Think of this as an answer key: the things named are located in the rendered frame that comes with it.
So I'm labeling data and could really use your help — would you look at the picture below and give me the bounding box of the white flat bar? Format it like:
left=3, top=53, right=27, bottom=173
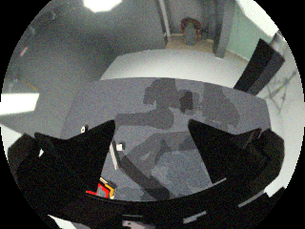
left=110, top=142, right=121, bottom=169

